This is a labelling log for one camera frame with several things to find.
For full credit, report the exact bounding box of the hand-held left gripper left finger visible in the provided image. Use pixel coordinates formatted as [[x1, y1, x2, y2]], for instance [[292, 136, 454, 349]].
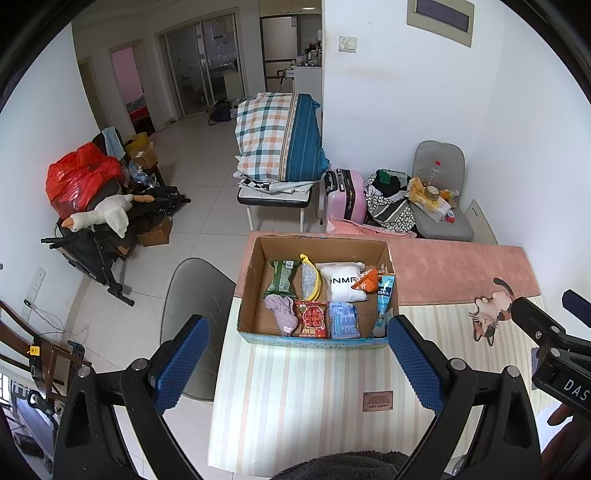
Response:
[[53, 314, 211, 480]]

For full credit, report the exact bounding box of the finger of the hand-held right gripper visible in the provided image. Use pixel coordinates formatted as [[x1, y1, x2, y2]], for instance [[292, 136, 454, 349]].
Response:
[[510, 296, 583, 365], [562, 289, 591, 329]]

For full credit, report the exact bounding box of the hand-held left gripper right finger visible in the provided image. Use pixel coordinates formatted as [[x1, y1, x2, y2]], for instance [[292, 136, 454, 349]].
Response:
[[387, 315, 542, 480]]

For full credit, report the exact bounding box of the blue white tube packet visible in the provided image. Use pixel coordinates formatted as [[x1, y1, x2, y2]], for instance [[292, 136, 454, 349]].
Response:
[[372, 272, 397, 340]]

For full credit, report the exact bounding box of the light blue tissue pack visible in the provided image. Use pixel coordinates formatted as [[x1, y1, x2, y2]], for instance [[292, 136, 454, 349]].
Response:
[[328, 301, 362, 340]]

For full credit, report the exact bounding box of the orange snack packet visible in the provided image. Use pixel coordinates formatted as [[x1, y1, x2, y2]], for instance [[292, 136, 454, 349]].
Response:
[[351, 268, 379, 294]]

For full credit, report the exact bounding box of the white soft pack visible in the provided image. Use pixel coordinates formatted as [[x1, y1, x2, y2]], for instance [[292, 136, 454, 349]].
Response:
[[318, 262, 370, 303]]

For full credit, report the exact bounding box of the purple sock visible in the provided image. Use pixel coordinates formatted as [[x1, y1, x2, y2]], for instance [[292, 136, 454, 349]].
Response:
[[264, 295, 298, 337]]

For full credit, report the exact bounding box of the red snack packet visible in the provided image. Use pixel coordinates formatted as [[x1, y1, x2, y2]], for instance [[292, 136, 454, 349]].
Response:
[[294, 300, 329, 340]]

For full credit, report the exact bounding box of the green snack packet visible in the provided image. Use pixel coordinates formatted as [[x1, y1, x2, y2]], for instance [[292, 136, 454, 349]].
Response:
[[264, 259, 298, 297]]

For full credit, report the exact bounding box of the yellow banana-shaped pouch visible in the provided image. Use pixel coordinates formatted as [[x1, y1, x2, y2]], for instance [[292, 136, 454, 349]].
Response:
[[299, 254, 322, 301]]

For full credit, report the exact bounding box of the person's right hand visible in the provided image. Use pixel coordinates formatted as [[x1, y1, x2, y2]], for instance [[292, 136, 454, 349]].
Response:
[[540, 401, 580, 472]]

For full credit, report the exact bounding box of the brown label tag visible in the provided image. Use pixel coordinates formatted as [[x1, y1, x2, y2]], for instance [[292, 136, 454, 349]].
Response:
[[363, 391, 394, 412]]

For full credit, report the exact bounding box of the grey shell chair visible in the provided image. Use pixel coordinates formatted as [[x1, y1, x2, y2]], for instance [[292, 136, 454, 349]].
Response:
[[160, 257, 237, 401]]

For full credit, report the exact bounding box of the pink mat with cat print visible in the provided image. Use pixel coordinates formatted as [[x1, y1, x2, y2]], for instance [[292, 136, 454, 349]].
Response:
[[325, 219, 543, 347]]

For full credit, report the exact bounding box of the white perforated panel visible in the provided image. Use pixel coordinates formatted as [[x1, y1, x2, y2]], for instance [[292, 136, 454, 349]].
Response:
[[466, 198, 499, 245]]

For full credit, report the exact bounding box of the striped tablecloth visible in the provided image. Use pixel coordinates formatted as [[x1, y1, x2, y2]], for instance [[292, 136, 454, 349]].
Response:
[[208, 295, 546, 476]]

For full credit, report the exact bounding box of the dark fleece clothing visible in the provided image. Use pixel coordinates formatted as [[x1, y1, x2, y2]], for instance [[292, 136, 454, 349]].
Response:
[[272, 451, 411, 480]]

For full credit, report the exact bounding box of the dark wooden chair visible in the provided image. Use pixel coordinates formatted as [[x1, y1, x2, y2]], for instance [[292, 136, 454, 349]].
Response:
[[0, 300, 93, 407]]

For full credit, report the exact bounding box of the small brown cardboard box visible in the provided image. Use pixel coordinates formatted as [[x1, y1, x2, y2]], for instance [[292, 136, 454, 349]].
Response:
[[136, 216, 174, 247]]

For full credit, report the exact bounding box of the white wipes pack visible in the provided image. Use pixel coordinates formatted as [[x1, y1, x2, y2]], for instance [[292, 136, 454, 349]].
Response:
[[422, 200, 451, 222]]

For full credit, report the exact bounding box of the black folded stroller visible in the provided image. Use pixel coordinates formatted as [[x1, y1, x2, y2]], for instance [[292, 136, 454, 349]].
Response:
[[41, 185, 191, 306]]

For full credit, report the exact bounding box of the black white patterned bag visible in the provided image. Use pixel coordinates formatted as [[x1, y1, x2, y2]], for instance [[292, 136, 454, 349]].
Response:
[[365, 169, 419, 236]]

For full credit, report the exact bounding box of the white goose plush toy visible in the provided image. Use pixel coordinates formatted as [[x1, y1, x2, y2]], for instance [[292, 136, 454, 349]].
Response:
[[62, 194, 155, 238]]

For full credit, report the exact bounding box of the pink suitcase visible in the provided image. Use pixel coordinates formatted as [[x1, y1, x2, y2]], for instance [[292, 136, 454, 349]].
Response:
[[323, 168, 368, 225]]

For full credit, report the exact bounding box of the grey cushioned chair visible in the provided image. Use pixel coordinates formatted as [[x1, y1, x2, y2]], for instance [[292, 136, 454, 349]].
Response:
[[411, 141, 474, 242]]

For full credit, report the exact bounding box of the red plastic bag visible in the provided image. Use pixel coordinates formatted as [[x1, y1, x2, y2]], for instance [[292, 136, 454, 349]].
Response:
[[45, 142, 124, 215]]

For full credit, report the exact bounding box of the cardboard box with yellow tape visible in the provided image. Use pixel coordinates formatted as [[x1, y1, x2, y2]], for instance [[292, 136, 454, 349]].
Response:
[[124, 132, 158, 169]]

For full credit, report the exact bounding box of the light blue towel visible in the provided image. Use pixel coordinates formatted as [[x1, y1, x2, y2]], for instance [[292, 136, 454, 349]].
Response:
[[102, 127, 126, 160]]

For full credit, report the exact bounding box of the plaid quilt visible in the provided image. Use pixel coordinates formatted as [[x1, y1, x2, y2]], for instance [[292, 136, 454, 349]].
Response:
[[235, 92, 330, 183]]

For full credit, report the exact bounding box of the white refrigerator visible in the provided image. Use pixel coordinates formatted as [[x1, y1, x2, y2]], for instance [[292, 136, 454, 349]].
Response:
[[259, 16, 298, 93]]

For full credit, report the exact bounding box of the white wall strip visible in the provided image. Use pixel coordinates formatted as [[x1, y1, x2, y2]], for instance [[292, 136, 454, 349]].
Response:
[[28, 268, 47, 311]]

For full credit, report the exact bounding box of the wall electrical panel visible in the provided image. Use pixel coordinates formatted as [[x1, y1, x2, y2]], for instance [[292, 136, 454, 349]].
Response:
[[406, 0, 475, 49]]

